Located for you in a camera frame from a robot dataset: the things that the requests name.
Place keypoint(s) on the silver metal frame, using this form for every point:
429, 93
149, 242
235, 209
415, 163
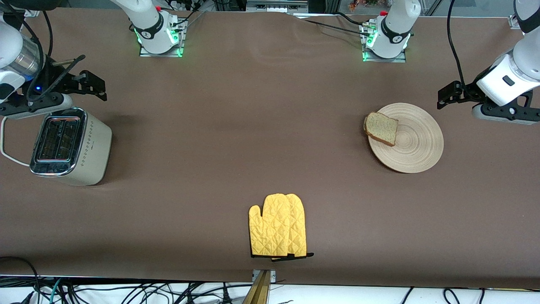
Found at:
274, 6

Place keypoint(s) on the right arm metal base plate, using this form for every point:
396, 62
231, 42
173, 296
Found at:
160, 55

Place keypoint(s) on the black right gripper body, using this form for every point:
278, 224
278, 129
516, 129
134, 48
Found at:
63, 82

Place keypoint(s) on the brown bread slice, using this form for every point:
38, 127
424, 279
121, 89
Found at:
382, 128

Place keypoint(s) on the gold metal profile bar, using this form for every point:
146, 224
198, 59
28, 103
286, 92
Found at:
259, 291

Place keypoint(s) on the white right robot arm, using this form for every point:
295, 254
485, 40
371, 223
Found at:
149, 25

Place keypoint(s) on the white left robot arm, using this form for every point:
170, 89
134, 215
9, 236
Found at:
394, 33

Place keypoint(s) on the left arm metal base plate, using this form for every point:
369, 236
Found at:
384, 60

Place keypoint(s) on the yellow quilted oven mitt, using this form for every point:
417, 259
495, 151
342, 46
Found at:
270, 228
300, 228

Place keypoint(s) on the aluminium table corner bracket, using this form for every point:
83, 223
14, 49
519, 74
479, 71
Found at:
31, 13
514, 22

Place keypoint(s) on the beige chrome toaster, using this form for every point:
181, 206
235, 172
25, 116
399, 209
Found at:
90, 143

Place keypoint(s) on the orange background object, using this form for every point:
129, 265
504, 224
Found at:
356, 4

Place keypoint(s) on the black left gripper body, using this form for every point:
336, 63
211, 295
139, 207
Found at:
469, 92

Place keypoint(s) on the round wooden plate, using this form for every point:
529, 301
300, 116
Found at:
417, 143

